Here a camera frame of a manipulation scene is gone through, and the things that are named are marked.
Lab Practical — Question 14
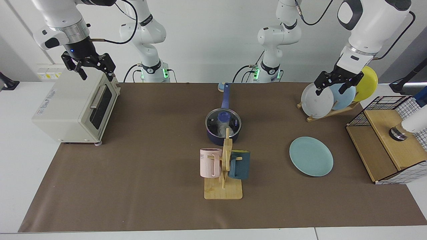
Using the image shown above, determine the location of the brown table cloth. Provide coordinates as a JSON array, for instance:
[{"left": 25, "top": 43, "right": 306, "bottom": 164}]
[{"left": 18, "top": 82, "right": 427, "bottom": 233}]

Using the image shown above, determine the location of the dark teal mug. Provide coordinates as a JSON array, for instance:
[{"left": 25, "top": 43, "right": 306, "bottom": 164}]
[{"left": 229, "top": 150, "right": 251, "bottom": 180}]

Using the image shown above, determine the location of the black base cable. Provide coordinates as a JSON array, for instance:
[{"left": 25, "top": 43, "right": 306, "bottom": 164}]
[
  {"left": 233, "top": 50, "right": 266, "bottom": 83},
  {"left": 123, "top": 63, "right": 144, "bottom": 83}
]

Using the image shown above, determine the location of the white tube dark end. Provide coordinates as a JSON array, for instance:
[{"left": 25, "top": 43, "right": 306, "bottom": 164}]
[{"left": 389, "top": 107, "right": 427, "bottom": 142}]

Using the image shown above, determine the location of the yellow plate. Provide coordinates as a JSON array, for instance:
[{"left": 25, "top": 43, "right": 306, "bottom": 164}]
[{"left": 352, "top": 66, "right": 379, "bottom": 102}]

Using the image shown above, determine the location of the wooden mug stand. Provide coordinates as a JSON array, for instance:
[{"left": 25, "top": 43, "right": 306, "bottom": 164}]
[{"left": 204, "top": 128, "right": 243, "bottom": 200}]

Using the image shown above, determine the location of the wire basket wooden floor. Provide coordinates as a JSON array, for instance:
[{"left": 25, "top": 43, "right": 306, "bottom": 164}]
[{"left": 346, "top": 95, "right": 427, "bottom": 185}]

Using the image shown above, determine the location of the wooden plate rack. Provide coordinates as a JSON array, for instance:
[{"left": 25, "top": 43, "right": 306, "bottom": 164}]
[{"left": 297, "top": 101, "right": 361, "bottom": 122}]

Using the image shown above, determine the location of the white plate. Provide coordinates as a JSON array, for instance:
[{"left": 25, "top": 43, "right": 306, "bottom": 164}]
[{"left": 301, "top": 82, "right": 335, "bottom": 119}]

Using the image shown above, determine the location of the dark blue pot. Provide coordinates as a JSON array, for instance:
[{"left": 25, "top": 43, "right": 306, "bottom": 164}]
[{"left": 205, "top": 83, "right": 241, "bottom": 146}]

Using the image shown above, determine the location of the pink mug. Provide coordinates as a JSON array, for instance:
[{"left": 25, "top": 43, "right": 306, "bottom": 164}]
[{"left": 199, "top": 148, "right": 223, "bottom": 178}]

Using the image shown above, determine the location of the pale toaster oven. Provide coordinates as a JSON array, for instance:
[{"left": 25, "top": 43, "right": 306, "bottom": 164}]
[{"left": 32, "top": 63, "right": 121, "bottom": 146}]

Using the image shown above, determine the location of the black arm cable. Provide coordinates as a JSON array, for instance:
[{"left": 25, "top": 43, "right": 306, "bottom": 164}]
[
  {"left": 88, "top": 0, "right": 139, "bottom": 45},
  {"left": 294, "top": 0, "right": 417, "bottom": 61}
]

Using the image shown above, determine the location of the white wall socket strip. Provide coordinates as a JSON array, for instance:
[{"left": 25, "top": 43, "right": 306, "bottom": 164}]
[{"left": 36, "top": 64, "right": 72, "bottom": 81}]

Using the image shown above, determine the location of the black mount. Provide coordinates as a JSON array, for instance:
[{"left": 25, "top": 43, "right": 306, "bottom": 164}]
[
  {"left": 389, "top": 57, "right": 427, "bottom": 94},
  {"left": 0, "top": 72, "right": 20, "bottom": 91}
]

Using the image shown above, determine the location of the white vermicelli bundle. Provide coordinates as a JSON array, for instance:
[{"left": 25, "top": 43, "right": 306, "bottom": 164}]
[{"left": 215, "top": 121, "right": 231, "bottom": 137}]

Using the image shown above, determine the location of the glass lid blue knob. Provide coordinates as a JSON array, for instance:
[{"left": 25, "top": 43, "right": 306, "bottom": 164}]
[{"left": 205, "top": 108, "right": 241, "bottom": 138}]

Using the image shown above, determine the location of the light blue plate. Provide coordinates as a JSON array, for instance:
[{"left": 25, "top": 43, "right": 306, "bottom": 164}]
[{"left": 330, "top": 83, "right": 356, "bottom": 111}]

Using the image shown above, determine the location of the teal plate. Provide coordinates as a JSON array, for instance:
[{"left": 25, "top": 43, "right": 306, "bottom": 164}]
[{"left": 289, "top": 137, "right": 334, "bottom": 177}]

